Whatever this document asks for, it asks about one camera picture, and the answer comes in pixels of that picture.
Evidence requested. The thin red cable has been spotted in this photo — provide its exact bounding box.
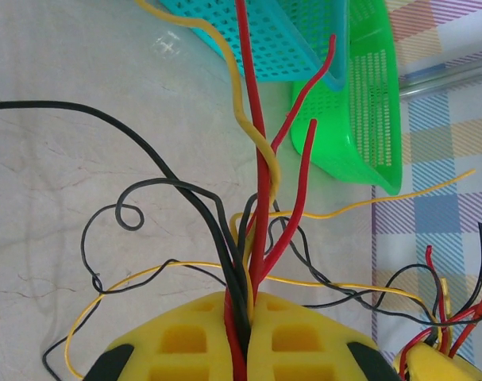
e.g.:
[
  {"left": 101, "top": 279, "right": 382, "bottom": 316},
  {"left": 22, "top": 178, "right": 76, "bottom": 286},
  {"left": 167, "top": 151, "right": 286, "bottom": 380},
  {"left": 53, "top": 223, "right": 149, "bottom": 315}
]
[
  {"left": 424, "top": 244, "right": 454, "bottom": 354},
  {"left": 449, "top": 277, "right": 482, "bottom": 356}
]

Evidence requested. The thick black cable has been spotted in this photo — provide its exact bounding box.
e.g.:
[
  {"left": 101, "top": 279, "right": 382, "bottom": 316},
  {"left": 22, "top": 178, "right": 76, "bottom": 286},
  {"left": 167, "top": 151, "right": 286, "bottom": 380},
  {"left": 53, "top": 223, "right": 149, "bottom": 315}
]
[{"left": 0, "top": 99, "right": 252, "bottom": 342}]

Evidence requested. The aluminium frame post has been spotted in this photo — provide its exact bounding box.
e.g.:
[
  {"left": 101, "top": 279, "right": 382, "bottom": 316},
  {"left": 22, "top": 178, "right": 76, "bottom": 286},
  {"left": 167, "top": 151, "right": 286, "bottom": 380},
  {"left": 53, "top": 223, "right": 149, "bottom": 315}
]
[{"left": 398, "top": 58, "right": 482, "bottom": 100}]

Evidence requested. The thick yellow cable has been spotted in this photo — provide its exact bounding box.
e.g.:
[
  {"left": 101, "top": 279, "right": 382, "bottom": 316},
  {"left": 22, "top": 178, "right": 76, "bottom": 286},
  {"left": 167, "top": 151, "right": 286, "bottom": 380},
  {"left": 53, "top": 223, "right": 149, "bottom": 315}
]
[{"left": 135, "top": 0, "right": 282, "bottom": 318}]

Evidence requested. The medium black cable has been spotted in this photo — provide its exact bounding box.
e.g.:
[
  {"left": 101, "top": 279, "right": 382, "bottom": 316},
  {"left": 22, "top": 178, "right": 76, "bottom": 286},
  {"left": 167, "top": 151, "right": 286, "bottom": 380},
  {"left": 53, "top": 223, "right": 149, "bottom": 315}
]
[{"left": 115, "top": 177, "right": 245, "bottom": 287}]

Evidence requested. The green plastic basket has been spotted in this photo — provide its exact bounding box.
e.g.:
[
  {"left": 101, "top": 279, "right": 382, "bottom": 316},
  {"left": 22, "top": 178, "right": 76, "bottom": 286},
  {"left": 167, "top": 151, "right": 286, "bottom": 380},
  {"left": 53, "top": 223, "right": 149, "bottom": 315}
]
[{"left": 286, "top": 0, "right": 403, "bottom": 196}]

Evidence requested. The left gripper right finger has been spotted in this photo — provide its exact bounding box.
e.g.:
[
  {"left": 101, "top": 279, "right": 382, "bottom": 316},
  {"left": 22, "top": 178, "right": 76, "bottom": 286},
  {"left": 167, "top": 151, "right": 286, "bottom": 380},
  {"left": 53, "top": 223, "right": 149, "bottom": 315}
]
[{"left": 246, "top": 291, "right": 403, "bottom": 381}]

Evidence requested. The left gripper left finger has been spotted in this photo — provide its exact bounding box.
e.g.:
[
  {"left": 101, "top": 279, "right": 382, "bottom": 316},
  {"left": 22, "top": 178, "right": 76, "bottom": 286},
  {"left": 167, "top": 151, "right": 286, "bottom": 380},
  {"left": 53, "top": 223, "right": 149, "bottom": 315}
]
[{"left": 83, "top": 291, "right": 245, "bottom": 381}]

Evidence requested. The thin yellow cable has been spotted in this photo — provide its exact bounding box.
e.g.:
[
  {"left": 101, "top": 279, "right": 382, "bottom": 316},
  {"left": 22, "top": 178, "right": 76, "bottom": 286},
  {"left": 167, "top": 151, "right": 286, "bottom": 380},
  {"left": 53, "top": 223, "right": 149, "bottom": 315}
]
[
  {"left": 229, "top": 168, "right": 476, "bottom": 259},
  {"left": 64, "top": 260, "right": 442, "bottom": 380}
]

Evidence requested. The teal plastic basket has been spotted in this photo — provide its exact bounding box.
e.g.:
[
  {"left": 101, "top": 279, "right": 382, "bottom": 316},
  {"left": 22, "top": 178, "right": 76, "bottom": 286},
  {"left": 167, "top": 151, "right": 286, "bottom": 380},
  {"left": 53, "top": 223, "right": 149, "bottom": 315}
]
[{"left": 156, "top": 0, "right": 351, "bottom": 92}]

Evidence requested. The thick red cable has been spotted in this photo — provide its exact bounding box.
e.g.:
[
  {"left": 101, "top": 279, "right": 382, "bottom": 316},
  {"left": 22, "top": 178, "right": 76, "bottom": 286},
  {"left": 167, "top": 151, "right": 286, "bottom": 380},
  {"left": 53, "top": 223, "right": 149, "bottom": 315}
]
[
  {"left": 268, "top": 33, "right": 337, "bottom": 154},
  {"left": 250, "top": 118, "right": 319, "bottom": 297},
  {"left": 223, "top": 0, "right": 272, "bottom": 381}
]

